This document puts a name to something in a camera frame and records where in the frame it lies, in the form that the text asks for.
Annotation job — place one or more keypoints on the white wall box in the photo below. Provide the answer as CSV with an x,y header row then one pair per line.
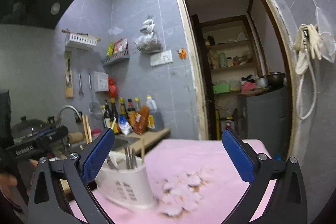
x,y
100,82

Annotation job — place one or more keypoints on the white wall socket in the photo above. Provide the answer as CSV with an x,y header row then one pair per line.
x,y
161,58

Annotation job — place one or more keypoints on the green box on shelf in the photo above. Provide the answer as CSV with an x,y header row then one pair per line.
x,y
221,88

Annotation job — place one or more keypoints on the yellow cap sauce bottle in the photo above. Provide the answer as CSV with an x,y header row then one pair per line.
x,y
122,107

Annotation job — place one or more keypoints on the orange snack bag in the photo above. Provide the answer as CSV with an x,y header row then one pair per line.
x,y
141,120

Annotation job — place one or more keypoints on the steel spoon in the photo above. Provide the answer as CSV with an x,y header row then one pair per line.
x,y
110,163

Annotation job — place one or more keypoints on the grey wall shelf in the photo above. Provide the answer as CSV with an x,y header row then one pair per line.
x,y
116,58

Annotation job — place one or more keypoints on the wire strainer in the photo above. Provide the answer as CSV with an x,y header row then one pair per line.
x,y
94,108

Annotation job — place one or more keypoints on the clear plastic bag on hook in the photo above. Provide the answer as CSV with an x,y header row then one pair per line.
x,y
326,35

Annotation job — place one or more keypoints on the white seasoning bag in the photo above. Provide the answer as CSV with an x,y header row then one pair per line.
x,y
124,125

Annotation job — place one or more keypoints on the steel fork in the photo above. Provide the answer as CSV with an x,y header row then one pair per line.
x,y
133,159

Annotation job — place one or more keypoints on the red plastic bag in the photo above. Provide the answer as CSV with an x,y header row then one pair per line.
x,y
112,88

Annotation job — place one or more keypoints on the large oil jug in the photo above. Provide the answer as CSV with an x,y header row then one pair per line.
x,y
155,121

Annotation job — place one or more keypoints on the hanging bag of dried goods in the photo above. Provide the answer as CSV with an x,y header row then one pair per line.
x,y
148,42

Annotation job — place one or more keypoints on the wooden chopstick two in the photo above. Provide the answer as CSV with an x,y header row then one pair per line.
x,y
84,129

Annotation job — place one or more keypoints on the wooden shelf unit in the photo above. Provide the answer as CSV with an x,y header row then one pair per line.
x,y
228,54

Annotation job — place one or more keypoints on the dark soy sauce bottle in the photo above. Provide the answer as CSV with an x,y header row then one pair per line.
x,y
116,127

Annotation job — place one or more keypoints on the white wall rack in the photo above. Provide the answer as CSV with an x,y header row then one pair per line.
x,y
80,40

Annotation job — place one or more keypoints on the white plastic utensil holder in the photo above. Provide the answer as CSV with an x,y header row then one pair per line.
x,y
129,188

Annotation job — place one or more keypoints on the black pot on cabinet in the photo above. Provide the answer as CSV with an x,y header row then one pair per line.
x,y
275,80

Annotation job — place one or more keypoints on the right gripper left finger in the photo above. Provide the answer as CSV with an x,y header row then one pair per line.
x,y
47,201

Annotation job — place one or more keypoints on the white rubber gloves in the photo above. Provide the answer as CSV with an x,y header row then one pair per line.
x,y
308,46

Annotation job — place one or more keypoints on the wooden chopstick one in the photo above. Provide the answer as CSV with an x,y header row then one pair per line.
x,y
88,129

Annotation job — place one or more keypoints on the grey cabinet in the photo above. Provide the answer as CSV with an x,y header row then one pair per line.
x,y
265,117

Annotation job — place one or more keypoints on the orange wall hook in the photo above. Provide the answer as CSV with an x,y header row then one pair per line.
x,y
182,53

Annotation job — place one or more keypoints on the pink floral tablecloth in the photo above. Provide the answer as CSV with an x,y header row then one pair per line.
x,y
193,182

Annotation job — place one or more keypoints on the wooden knife holder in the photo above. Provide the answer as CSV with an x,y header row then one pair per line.
x,y
68,81

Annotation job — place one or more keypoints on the left hand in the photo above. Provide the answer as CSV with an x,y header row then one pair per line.
x,y
8,181

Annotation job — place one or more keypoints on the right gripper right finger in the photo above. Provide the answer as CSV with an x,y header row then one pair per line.
x,y
287,202

